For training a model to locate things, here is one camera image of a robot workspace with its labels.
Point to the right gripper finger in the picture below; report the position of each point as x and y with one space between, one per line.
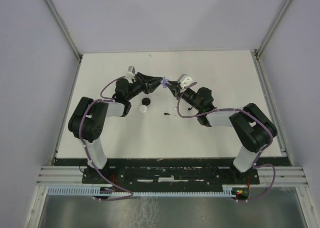
175 90
174 85

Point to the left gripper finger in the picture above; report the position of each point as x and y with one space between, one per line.
151 86
145 79

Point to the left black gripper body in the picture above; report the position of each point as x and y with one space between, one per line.
136 88

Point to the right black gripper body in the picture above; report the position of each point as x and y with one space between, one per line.
188 96

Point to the purple earbud charging case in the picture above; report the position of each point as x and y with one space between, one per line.
164 82

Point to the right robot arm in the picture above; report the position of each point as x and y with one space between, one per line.
254 130

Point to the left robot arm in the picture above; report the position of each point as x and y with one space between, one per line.
88 118

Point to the black earbud charging case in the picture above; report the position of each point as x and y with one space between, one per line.
146 101

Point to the white earbud charging case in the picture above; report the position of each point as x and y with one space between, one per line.
143 109

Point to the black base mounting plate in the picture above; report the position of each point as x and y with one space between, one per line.
134 175

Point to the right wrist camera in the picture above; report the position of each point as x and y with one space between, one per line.
184 81

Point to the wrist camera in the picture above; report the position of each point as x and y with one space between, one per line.
184 81
130 73

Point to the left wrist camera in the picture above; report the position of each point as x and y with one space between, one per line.
130 73

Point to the left aluminium frame post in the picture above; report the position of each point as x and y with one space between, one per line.
63 28

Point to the aluminium frame post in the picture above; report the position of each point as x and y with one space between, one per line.
279 16
63 28

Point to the right aluminium frame post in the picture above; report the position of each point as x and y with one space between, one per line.
279 16

